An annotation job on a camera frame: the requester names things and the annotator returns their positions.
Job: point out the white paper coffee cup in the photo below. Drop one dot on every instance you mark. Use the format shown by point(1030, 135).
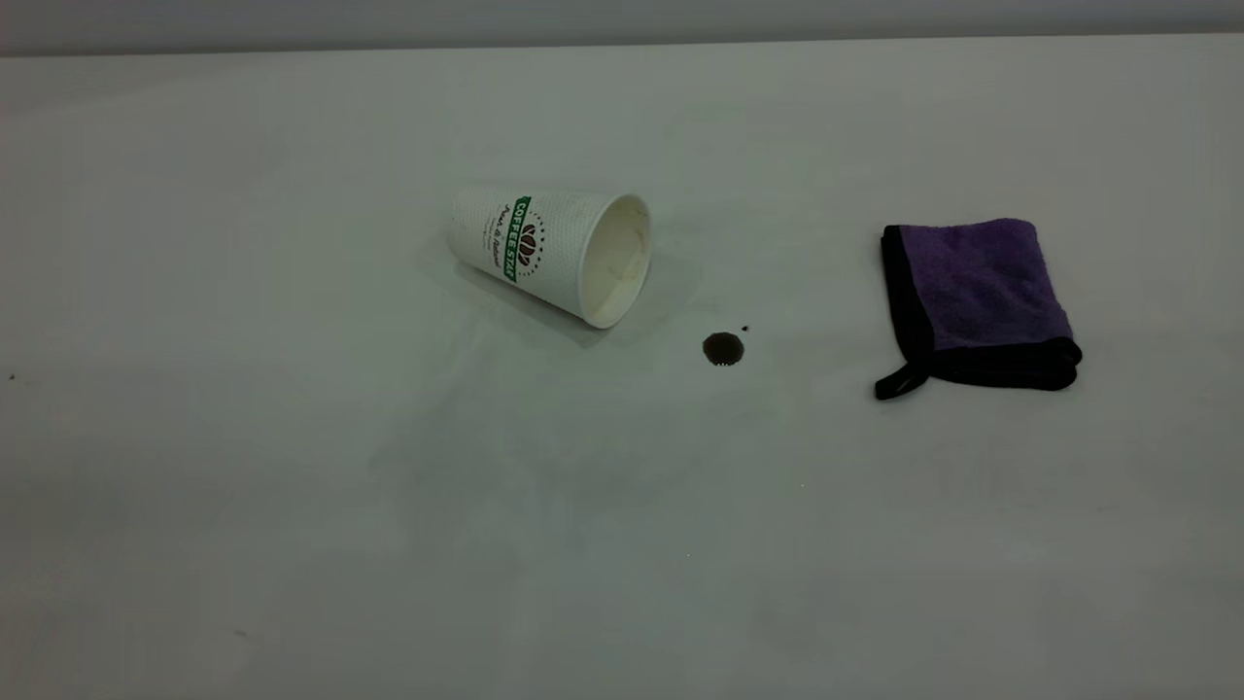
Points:
point(564, 248)

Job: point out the purple cloth with black trim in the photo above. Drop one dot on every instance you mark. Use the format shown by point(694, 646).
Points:
point(982, 287)

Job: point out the dark coffee spill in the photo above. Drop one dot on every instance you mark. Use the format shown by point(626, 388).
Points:
point(722, 348)

